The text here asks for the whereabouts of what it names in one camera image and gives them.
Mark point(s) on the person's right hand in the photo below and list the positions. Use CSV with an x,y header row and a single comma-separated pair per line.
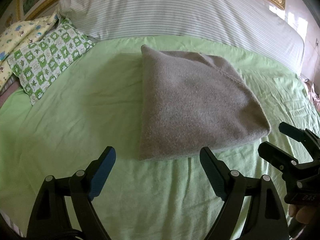
x,y
302,214

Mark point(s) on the green checkered pillow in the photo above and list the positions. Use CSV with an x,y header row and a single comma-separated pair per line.
x,y
39,64

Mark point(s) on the white striped duvet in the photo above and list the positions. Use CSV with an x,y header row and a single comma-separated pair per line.
x,y
241,23

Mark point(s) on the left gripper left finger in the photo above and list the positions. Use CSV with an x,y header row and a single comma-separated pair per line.
x,y
63,207

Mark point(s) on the yellow cartoon print pillow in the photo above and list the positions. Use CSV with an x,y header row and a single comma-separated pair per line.
x,y
19,35

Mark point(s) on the beige knit sweater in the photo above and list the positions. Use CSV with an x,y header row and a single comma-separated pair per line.
x,y
192,100

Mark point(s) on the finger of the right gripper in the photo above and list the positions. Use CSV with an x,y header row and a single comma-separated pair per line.
x,y
309,139
276,156

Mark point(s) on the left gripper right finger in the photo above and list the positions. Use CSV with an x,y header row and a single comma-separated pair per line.
x,y
265,218

